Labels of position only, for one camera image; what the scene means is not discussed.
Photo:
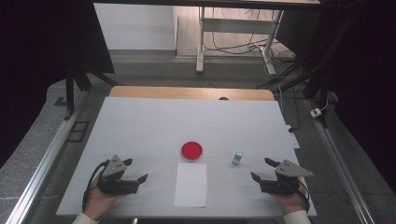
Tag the white metal desk frame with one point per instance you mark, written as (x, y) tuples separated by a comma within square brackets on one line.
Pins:
[(236, 25)]

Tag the black curtain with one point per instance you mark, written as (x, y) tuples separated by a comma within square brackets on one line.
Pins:
[(37, 46), (358, 62)]

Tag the black tripod stand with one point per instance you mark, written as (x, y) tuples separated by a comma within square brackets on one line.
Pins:
[(314, 81), (70, 90)]

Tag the red round dish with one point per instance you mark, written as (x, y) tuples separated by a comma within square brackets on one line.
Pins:
[(191, 150)]

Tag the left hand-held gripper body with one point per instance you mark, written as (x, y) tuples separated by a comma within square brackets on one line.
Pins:
[(115, 183)]

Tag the aluminium rail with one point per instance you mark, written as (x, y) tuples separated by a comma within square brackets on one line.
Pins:
[(46, 155), (339, 161)]

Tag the white power strip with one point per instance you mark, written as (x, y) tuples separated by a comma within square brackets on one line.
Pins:
[(293, 138)]

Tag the person's left hand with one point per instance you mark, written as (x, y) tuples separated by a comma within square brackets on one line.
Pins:
[(96, 202)]

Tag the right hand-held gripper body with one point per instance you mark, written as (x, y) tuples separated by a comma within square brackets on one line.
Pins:
[(281, 185)]

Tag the white table cover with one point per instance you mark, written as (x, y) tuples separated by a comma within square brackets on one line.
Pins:
[(140, 124)]

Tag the white paper sheet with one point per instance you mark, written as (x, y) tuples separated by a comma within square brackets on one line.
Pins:
[(190, 186)]

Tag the small white adapter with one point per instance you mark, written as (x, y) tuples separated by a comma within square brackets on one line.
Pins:
[(315, 112)]

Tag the person's right hand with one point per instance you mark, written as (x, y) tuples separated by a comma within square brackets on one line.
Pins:
[(292, 202)]

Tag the small clear bottle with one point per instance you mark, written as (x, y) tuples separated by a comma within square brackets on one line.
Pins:
[(238, 155)]

